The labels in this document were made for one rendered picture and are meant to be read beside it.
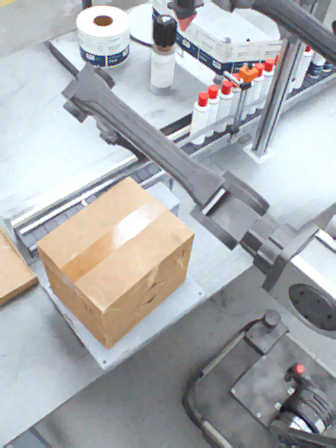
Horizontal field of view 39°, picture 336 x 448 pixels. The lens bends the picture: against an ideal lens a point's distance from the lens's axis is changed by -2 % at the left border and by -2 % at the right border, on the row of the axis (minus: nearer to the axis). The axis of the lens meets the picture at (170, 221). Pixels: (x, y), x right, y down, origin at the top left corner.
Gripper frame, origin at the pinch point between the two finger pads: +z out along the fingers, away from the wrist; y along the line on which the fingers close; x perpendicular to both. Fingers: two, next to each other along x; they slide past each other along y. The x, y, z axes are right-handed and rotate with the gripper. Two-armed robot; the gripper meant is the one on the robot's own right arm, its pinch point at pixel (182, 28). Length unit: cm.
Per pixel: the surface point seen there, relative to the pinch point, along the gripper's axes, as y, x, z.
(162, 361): 45, 56, 118
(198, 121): 9.0, 20.9, 19.5
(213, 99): 2.6, 20.0, 14.0
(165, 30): 1.8, -6.0, 3.4
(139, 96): 8.8, -9.7, 31.5
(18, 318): 88, 36, 36
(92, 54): 12.5, -34.3, 26.2
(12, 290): 86, 29, 32
